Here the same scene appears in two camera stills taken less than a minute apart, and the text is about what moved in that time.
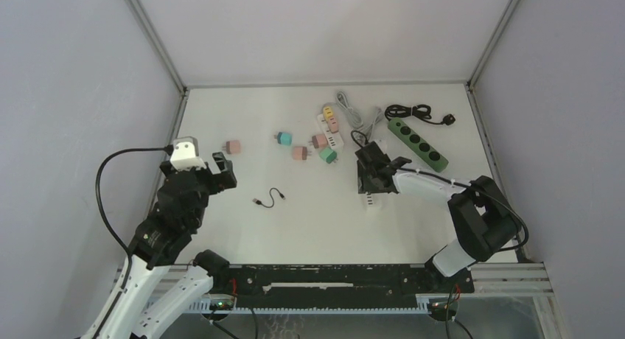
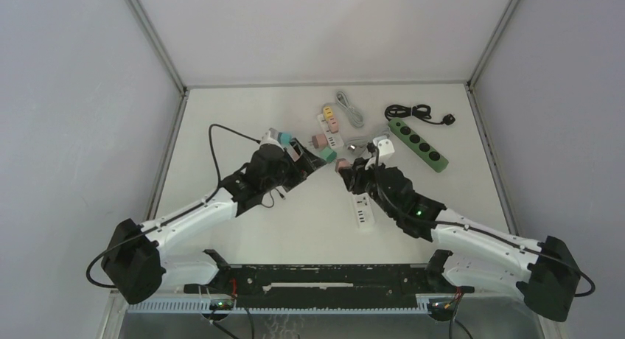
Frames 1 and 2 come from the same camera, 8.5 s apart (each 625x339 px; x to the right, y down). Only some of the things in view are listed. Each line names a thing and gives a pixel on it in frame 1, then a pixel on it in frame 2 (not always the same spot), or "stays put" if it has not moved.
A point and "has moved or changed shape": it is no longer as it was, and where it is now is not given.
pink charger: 300,152 has moved or changed shape
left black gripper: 226,179 -> 307,166
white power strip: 334,140 stays put
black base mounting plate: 334,285 stays put
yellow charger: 327,112 stays put
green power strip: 418,145 stays put
